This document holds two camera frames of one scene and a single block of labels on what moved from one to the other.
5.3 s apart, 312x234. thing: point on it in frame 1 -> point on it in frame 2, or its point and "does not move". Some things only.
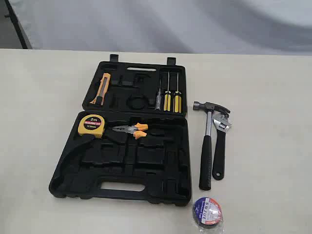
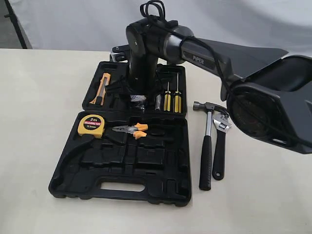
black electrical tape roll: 207,212 -> 138,101
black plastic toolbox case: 131,141 does not move
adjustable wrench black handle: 222,123 does not move
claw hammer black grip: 205,169 does not move
